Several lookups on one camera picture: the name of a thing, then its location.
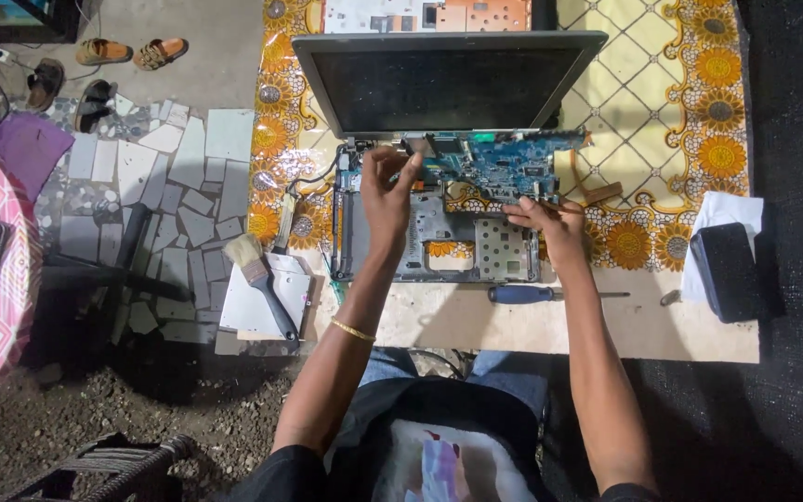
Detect green handled screwdriver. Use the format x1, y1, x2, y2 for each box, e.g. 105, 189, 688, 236
318, 240, 348, 305

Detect beige handled tool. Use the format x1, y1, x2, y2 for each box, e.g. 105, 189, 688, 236
272, 192, 298, 255

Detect black wicker chair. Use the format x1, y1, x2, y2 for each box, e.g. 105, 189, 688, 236
0, 432, 193, 502

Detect grey laptop screen lid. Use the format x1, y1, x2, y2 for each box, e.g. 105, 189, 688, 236
291, 31, 609, 140

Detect silver optical drive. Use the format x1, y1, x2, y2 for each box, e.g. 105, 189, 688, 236
219, 252, 315, 343

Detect white cloth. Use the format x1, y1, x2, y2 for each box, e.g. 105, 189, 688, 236
680, 191, 765, 304

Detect black pouch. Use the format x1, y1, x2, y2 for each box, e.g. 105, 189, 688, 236
689, 222, 768, 324

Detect black woven mat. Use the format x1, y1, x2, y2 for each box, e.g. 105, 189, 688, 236
541, 0, 803, 502

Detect blue laptop motherboard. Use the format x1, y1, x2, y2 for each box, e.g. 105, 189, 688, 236
401, 129, 592, 206

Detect tan sandal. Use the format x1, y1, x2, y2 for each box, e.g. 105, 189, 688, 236
133, 38, 189, 71
75, 38, 134, 66

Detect black cable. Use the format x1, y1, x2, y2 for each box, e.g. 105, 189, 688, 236
286, 150, 343, 199

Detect person's left hand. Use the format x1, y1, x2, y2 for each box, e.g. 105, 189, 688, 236
360, 145, 425, 260

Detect copper heat pipe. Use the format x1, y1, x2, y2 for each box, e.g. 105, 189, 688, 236
569, 150, 624, 206

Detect black sandal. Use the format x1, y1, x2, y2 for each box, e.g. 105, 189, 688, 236
26, 58, 66, 112
74, 79, 118, 134

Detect black cabinet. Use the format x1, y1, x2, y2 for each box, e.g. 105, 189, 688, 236
0, 0, 89, 44

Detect blue handled screwdriver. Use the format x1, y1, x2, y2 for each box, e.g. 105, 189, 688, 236
488, 284, 631, 305

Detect person's right hand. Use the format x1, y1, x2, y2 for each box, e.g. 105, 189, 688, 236
502, 195, 587, 274

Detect sunflower print tablecloth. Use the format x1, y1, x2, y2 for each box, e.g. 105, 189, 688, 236
247, 0, 751, 273

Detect person's blue jeans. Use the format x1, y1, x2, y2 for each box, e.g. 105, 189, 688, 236
356, 347, 549, 419

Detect gold bracelet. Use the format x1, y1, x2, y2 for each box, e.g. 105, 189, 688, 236
330, 317, 377, 343

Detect black handled paintbrush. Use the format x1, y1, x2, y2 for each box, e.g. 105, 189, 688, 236
223, 233, 301, 344

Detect grey laptop base chassis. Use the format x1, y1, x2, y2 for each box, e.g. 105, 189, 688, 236
332, 138, 542, 284

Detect person's black shirt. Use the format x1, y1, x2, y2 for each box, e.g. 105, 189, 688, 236
220, 376, 660, 502

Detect purple cloth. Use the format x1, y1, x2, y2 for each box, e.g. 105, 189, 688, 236
0, 112, 76, 203

